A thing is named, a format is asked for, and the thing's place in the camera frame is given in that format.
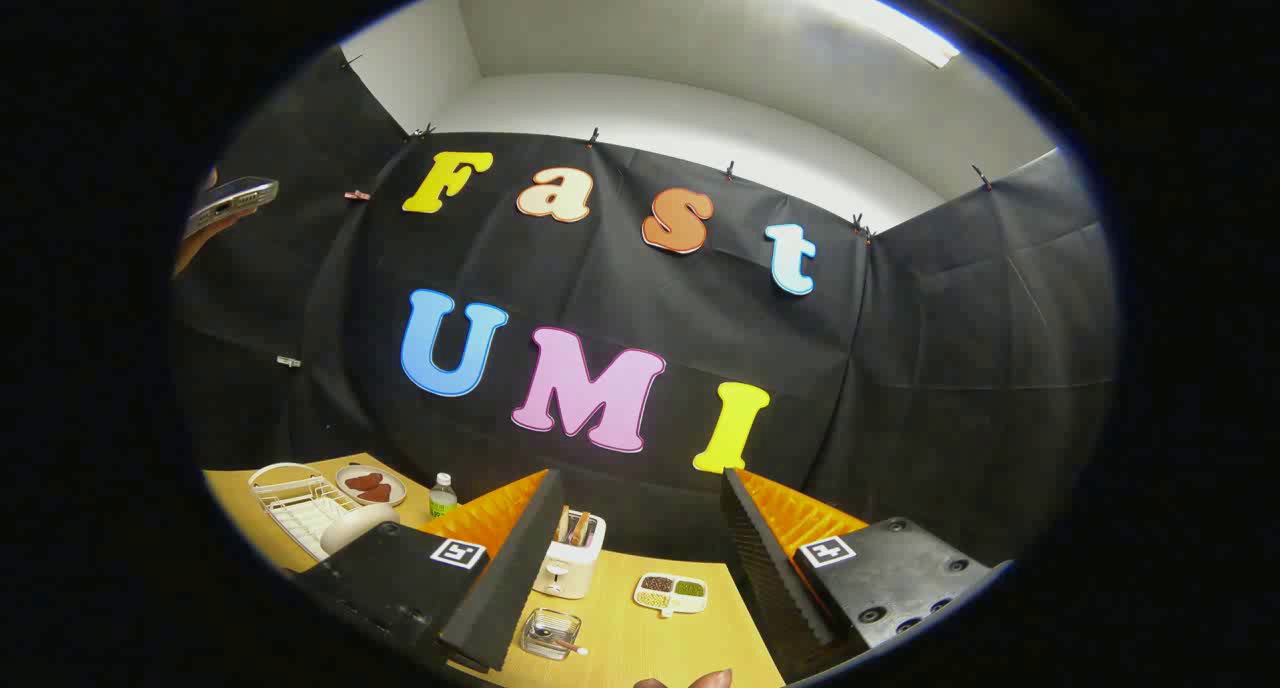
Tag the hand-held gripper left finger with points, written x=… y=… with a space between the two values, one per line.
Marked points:
x=515 y=568

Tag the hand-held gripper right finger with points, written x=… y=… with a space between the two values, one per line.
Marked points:
x=760 y=568

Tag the beige round plate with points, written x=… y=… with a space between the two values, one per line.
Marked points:
x=358 y=526

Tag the white divided bean dish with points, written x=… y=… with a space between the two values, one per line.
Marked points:
x=670 y=595

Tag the small beige oval plate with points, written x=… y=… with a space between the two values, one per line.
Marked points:
x=390 y=483

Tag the white toaster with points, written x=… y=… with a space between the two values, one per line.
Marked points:
x=567 y=568

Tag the toast bread slice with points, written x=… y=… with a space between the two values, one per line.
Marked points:
x=563 y=524
x=580 y=528

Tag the green label drink bottle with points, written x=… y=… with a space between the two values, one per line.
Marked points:
x=443 y=500

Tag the red meat piece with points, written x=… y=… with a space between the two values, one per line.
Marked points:
x=362 y=481
x=376 y=494

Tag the black backdrop cloth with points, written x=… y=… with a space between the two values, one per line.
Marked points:
x=600 y=298

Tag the row of black clips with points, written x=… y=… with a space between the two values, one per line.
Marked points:
x=593 y=138

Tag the silver smartphone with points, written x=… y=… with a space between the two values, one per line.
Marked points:
x=230 y=200

